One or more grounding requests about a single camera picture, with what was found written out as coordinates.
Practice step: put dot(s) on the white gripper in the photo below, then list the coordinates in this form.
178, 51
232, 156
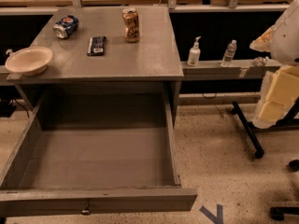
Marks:
286, 41

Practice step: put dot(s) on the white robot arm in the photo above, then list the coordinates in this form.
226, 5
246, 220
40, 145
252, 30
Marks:
285, 37

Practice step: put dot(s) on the grey open top drawer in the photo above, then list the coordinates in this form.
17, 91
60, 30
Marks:
95, 154

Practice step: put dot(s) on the crumpled clear plastic wrapper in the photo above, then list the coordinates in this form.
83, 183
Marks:
260, 61

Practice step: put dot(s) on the black rolling stand base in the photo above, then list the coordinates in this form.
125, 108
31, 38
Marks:
289, 122

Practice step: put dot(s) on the white pump lotion bottle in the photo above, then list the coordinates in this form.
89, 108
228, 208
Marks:
194, 53

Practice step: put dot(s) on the crushed gold soda can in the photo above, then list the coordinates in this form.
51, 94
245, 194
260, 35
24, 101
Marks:
131, 21

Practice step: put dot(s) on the grey metal cabinet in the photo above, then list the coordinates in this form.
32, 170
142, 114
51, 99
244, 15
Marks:
132, 83

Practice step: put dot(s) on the blue tape floor marker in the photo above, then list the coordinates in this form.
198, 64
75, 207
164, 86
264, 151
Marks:
214, 218

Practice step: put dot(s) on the crushed blue pepsi can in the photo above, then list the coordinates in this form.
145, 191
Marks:
66, 26

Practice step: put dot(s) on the white paper bowl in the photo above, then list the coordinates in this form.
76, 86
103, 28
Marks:
30, 61

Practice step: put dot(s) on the grey metal shelf rail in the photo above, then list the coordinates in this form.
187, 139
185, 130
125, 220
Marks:
237, 69

